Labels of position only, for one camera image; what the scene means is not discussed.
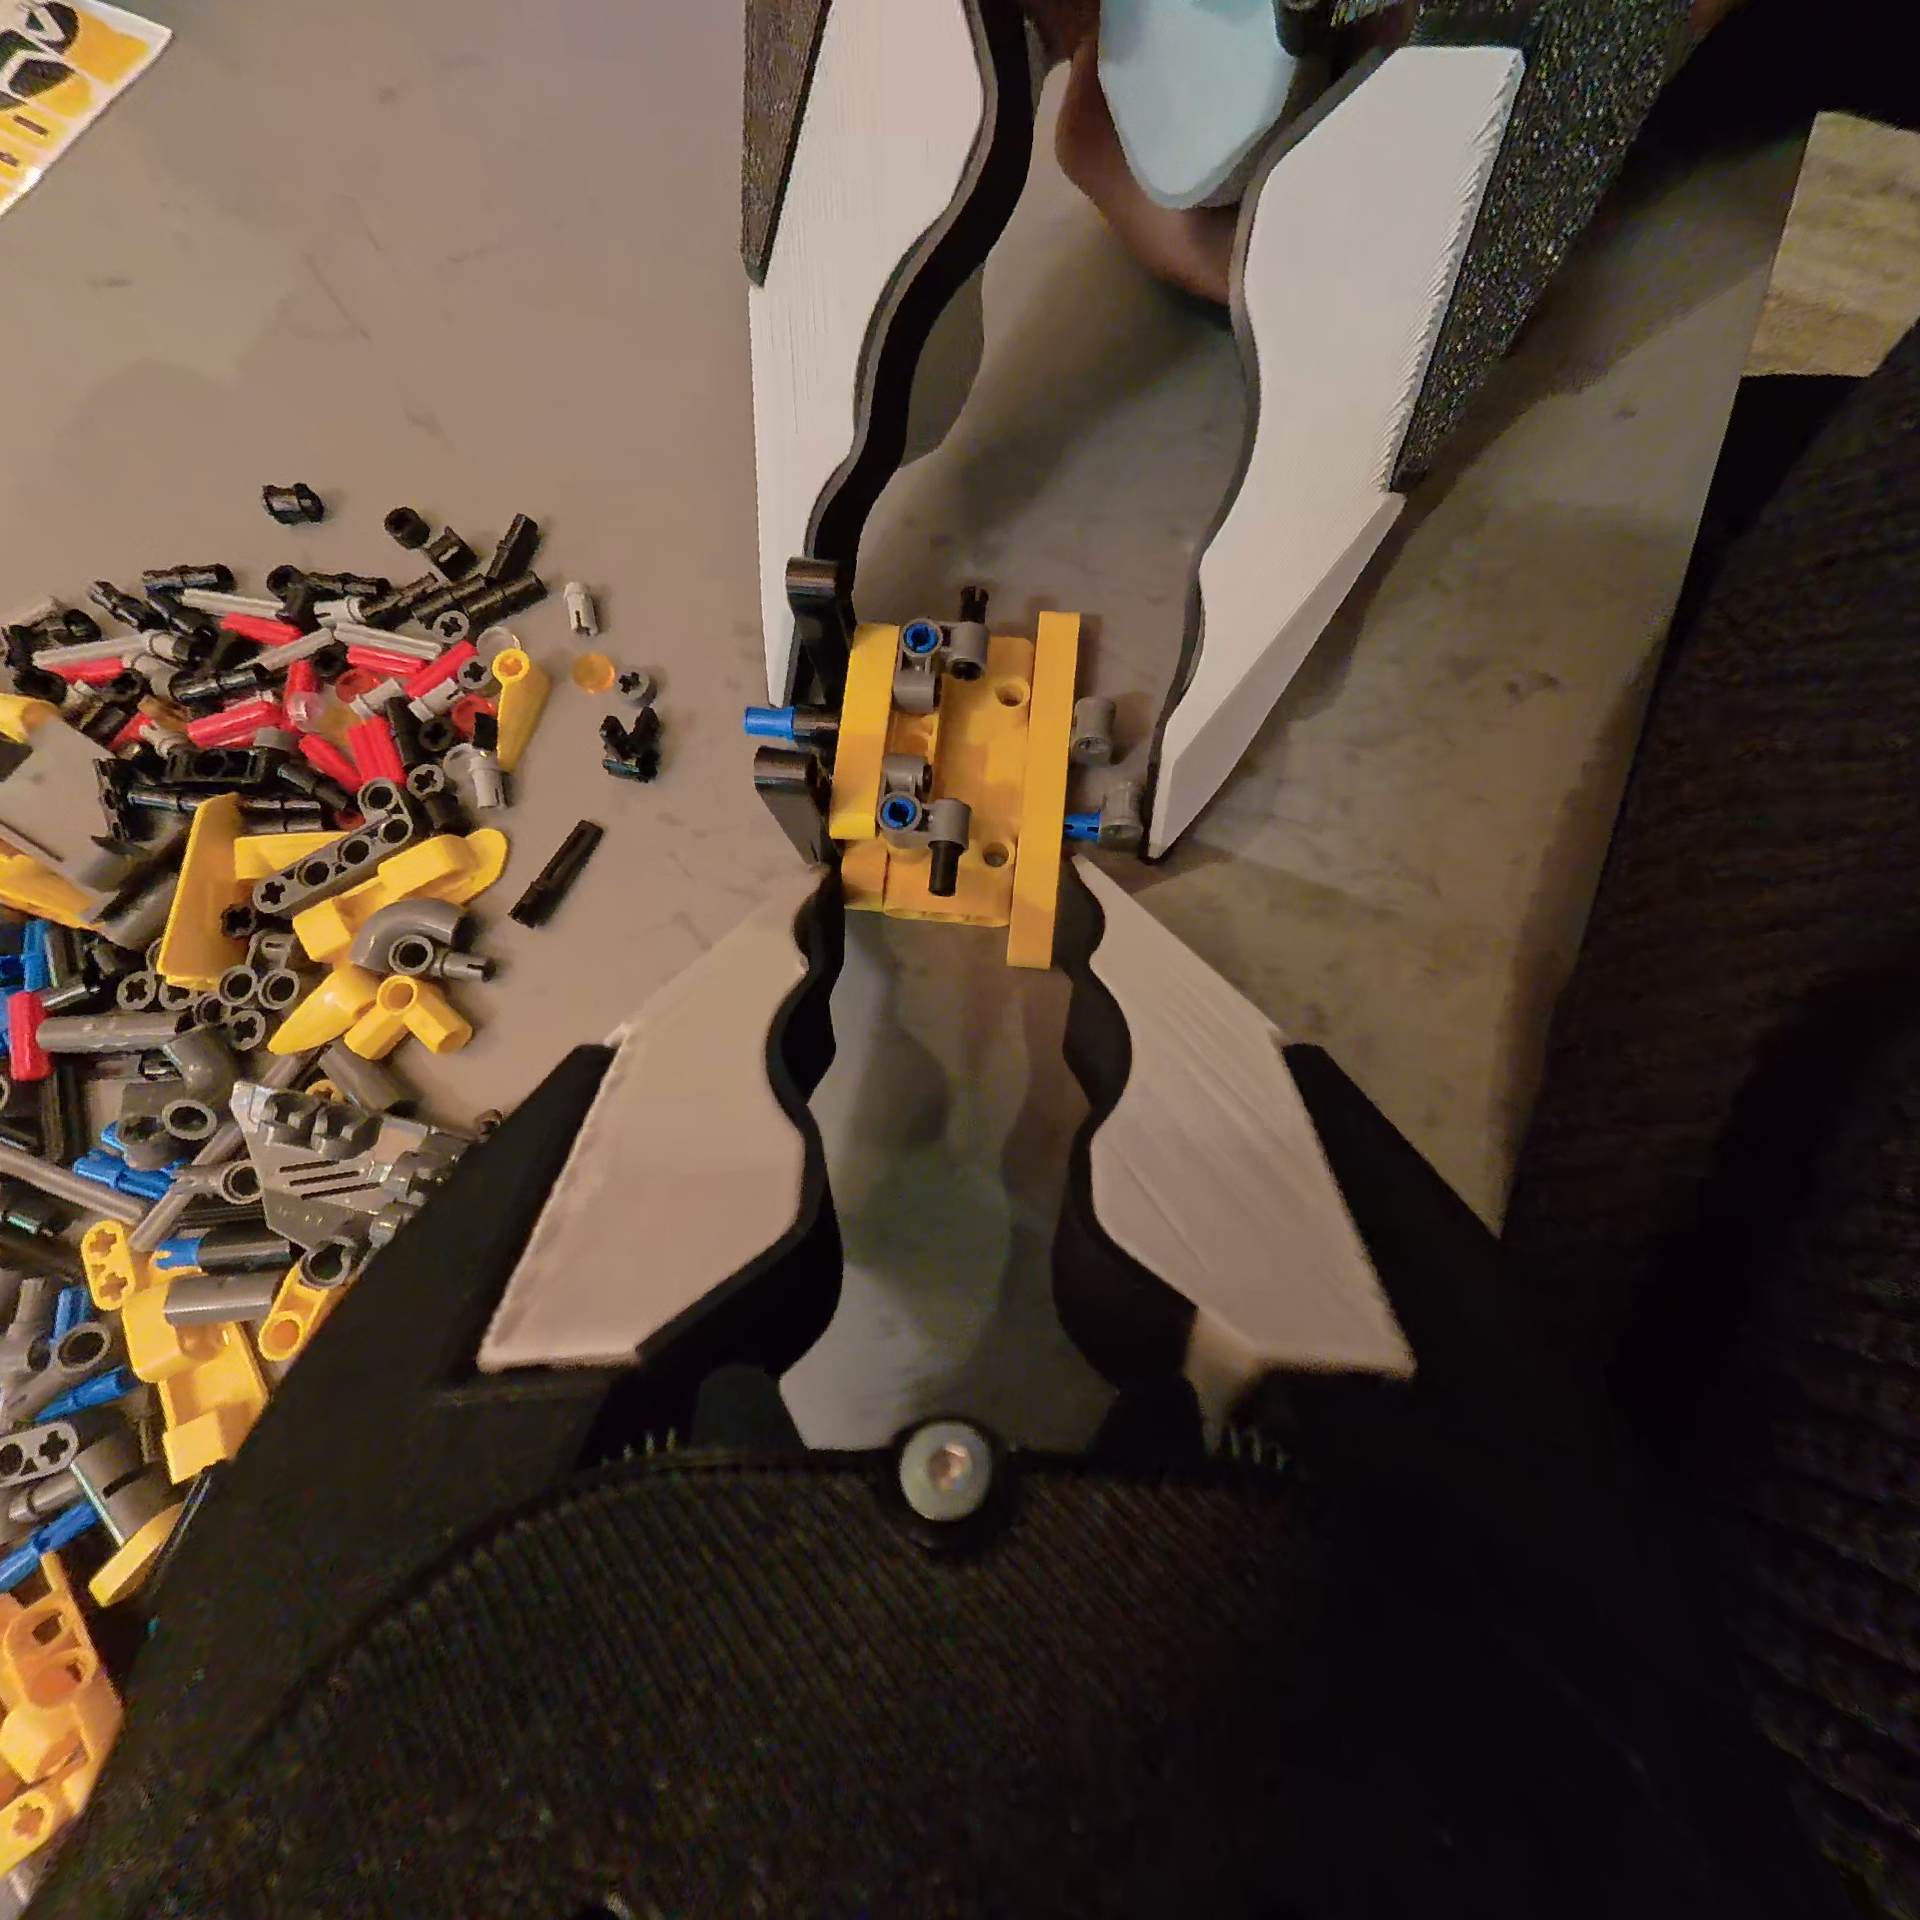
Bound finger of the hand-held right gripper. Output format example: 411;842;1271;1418
744;0;1040;714
1142;46;1528;865

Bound person's dark knit sweater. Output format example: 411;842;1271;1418
1500;322;1920;1920

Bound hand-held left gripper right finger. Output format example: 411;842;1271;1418
1054;856;1420;1427

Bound pile of toy building parts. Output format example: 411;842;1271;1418
0;509;549;1877

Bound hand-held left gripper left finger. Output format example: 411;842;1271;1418
477;862;848;1403

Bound yellow toy beam with pins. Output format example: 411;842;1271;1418
1008;611;1152;966

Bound yellow toy brick frame assembly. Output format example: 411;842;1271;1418
744;556;1040;922

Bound person's right hand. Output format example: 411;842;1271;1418
1049;46;1248;302

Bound black toy axle rod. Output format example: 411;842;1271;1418
509;820;606;929

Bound yellow printed instruction sheet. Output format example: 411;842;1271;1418
0;0;173;219

